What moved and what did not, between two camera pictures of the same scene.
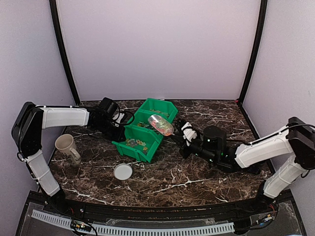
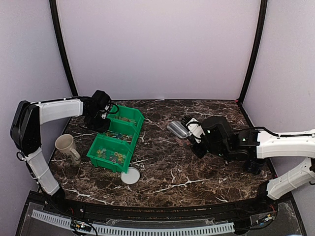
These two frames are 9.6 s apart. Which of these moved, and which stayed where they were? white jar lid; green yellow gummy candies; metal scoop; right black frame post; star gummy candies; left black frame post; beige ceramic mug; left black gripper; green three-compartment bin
Moved: green three-compartment bin; white jar lid; left black gripper; star gummy candies; metal scoop; green yellow gummy candies
Stayed: left black frame post; right black frame post; beige ceramic mug
